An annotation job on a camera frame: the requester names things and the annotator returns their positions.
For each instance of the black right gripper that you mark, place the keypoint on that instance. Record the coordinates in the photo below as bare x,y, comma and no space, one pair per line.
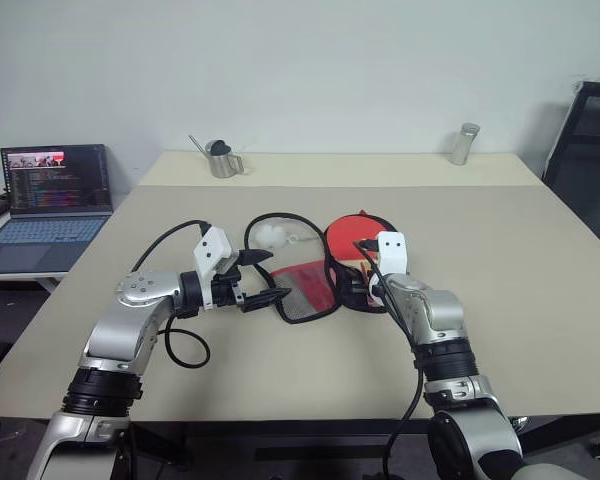
366,287

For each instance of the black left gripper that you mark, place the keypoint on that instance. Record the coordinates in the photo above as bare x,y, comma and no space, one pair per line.
227,290

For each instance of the red black mesh paddle case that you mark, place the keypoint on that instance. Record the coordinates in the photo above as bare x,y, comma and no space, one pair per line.
300,295

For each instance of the red table tennis paddle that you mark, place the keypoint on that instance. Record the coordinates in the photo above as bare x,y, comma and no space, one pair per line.
345,237

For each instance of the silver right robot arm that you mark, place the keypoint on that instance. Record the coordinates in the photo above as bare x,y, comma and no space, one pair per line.
445,310

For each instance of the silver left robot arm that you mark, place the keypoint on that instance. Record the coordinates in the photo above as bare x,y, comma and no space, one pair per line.
130,340

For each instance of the stainless steel pitcher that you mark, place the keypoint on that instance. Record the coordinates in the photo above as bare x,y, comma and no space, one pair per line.
222,165

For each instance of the black lump in pitcher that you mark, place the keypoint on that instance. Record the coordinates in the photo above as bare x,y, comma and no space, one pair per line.
221,148

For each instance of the thin metal stirring rod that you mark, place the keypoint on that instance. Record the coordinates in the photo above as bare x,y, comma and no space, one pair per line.
197,143

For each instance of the glass jar with metal lid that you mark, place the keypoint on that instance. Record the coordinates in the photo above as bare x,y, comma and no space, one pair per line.
462,147

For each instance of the open grey laptop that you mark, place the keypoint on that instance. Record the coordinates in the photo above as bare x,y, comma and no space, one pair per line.
55,200

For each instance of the white side table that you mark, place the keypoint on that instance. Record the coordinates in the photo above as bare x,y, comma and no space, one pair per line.
25,278

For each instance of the black mesh office chair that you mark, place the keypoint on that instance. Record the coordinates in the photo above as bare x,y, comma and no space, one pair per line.
587,165

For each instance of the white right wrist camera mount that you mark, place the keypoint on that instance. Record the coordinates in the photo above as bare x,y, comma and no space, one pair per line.
392,252

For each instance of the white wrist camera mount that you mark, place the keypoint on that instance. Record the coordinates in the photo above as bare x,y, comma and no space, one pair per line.
211,250
392,252

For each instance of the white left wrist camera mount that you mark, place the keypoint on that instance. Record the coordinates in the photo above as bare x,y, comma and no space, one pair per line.
211,250

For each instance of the black table frame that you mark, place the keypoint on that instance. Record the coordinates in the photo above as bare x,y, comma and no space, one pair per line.
280,427

